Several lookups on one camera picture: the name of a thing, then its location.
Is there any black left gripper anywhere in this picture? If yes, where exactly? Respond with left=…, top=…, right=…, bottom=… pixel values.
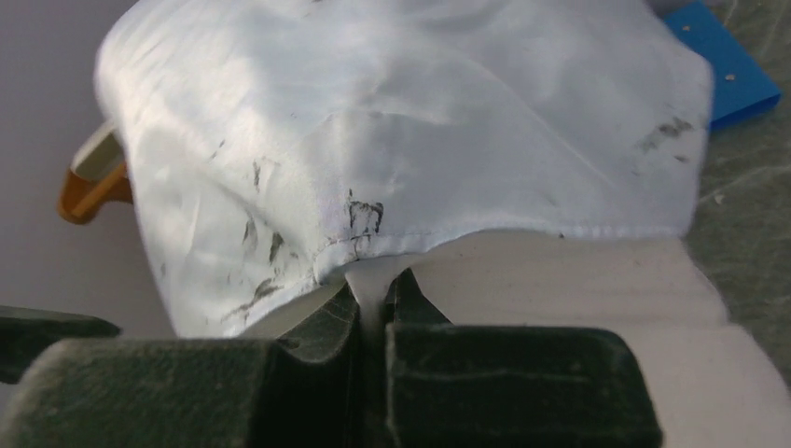
left=1, top=305, right=121, bottom=385

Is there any white pillow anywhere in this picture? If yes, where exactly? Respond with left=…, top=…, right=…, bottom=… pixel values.
left=272, top=231, right=790, bottom=447

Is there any orange wooden shelf rack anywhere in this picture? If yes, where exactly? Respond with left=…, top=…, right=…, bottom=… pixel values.
left=56, top=162, right=133, bottom=225

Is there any blue flat board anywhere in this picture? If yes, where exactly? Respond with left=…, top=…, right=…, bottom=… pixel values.
left=662, top=1, right=783, bottom=131

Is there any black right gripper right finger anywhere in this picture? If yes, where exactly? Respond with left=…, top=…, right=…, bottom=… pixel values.
left=384, top=270, right=663, bottom=447

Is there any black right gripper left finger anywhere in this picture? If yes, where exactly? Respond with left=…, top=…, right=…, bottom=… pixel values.
left=1, top=288, right=358, bottom=447

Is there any light blue pillowcase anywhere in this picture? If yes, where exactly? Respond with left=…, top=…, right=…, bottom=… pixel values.
left=95, top=1, right=714, bottom=338

